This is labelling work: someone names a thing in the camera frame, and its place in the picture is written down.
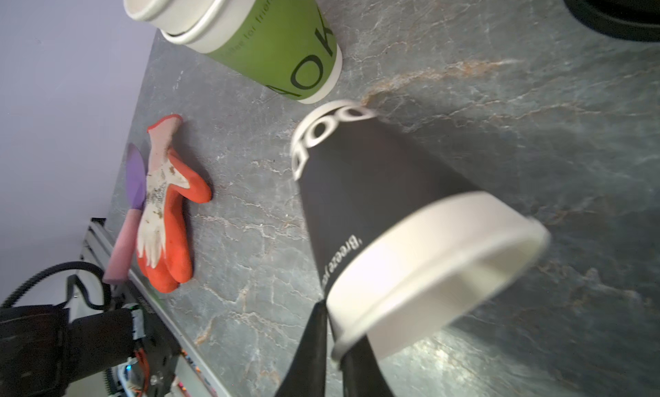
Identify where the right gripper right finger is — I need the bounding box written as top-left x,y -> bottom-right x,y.
340,336 -> 395,397

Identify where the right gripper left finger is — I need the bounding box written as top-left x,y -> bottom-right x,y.
275,300 -> 328,397

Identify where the black paper coffee cup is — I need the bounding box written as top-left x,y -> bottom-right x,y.
290,100 -> 551,361

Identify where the green paper coffee cup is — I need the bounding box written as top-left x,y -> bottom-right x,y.
123,0 -> 343,104

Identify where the orange white work glove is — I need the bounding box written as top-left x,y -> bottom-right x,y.
135,114 -> 212,293

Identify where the purple pink silicone spatula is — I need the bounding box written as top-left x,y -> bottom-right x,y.
102,144 -> 147,285

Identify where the stack of black cup lids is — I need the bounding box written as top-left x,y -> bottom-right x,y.
563,0 -> 659,42

